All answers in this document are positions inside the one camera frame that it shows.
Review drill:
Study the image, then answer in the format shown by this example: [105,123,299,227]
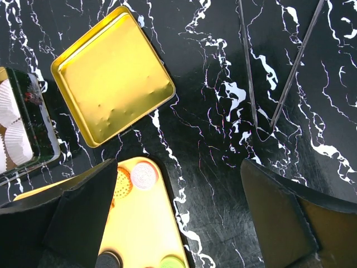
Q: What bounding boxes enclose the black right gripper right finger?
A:
[240,159,356,267]

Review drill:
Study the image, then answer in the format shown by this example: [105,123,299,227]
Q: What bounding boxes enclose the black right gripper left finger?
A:
[1,159,117,267]

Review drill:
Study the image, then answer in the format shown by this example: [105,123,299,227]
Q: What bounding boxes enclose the black sandwich cookie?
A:
[95,251,122,268]

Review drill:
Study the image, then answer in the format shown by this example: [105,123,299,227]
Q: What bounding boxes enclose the metal tongs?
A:
[238,1,324,141]

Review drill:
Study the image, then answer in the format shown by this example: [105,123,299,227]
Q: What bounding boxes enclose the orange round waffle cookie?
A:
[113,167,133,199]

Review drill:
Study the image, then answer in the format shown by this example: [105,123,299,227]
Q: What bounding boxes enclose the pink sandwich cookie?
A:
[130,161,158,190]

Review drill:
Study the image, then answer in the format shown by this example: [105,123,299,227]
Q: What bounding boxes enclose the white paper cup liner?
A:
[0,79,21,128]
[4,120,33,166]

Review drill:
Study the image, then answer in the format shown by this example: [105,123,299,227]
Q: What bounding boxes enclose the green sandwich cookie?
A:
[159,256,185,268]

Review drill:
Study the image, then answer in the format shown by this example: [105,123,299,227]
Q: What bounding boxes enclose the dark cookie tin box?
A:
[1,66,60,184]

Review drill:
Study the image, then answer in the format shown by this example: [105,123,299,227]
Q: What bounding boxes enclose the gold tin lid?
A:
[51,6,176,148]

